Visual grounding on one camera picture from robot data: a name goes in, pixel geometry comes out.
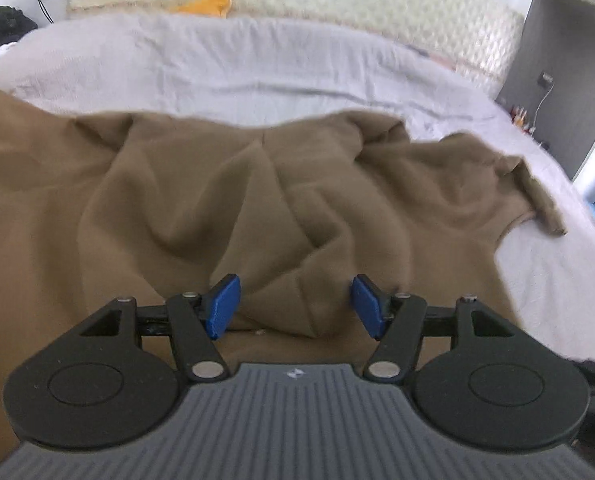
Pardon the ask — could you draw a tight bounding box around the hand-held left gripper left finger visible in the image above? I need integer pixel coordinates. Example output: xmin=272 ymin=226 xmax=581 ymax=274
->
xmin=75 ymin=273 xmax=242 ymax=382

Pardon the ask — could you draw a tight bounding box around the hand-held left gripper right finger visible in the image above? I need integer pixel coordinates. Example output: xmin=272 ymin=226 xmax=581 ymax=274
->
xmin=351 ymin=273 xmax=521 ymax=382

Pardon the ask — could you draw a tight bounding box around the brown hoodie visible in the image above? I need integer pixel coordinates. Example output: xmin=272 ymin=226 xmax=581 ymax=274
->
xmin=0 ymin=82 xmax=569 ymax=461

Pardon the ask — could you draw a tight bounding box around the black clothes pile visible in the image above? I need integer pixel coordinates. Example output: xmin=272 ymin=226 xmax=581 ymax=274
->
xmin=0 ymin=6 xmax=39 ymax=58

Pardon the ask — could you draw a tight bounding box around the small bottles group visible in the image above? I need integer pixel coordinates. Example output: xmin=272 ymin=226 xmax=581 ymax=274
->
xmin=510 ymin=104 xmax=537 ymax=135

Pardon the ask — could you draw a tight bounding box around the pink grey patterned pillow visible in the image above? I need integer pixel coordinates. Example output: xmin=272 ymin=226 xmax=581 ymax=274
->
xmin=405 ymin=44 xmax=471 ymax=73

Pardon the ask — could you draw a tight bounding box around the yellow cloth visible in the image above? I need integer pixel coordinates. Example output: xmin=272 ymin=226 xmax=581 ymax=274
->
xmin=170 ymin=0 xmax=232 ymax=19

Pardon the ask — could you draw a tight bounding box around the grey wardrobe unit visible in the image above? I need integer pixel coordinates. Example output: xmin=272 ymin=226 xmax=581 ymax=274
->
xmin=496 ymin=0 xmax=595 ymax=182

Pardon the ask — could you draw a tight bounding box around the white charger cable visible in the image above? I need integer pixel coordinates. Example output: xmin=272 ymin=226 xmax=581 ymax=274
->
xmin=530 ymin=84 xmax=551 ymax=133

